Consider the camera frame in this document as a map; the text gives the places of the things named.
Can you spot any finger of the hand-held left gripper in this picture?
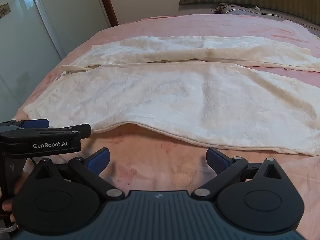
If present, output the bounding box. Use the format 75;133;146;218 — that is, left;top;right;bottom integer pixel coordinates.
17;124;92;139
0;119;50;131

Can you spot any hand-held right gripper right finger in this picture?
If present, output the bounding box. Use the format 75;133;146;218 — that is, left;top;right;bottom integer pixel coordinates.
191;147;283;202

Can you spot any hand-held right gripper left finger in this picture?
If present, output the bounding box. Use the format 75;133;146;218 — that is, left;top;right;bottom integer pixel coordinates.
32;147;126;202

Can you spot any cream yellow towel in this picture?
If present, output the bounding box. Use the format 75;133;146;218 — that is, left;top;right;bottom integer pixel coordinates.
23;35;320;156

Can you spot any person's left hand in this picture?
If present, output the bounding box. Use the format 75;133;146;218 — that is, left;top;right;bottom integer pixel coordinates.
0;170;26;223

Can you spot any pink blanket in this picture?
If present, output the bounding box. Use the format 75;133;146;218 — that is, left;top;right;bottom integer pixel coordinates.
15;13;320;220

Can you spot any white flower-print wardrobe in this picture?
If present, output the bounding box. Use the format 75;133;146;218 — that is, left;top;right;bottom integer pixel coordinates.
0;0;111;120

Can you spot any grey pillow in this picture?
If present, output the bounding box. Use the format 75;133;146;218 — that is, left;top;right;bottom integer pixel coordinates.
222;5;320;32

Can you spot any brown wooden door frame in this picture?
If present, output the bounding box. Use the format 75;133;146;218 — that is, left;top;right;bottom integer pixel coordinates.
96;0;119;27

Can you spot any black cable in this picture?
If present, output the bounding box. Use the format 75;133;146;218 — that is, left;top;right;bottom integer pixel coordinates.
210;2;253;13

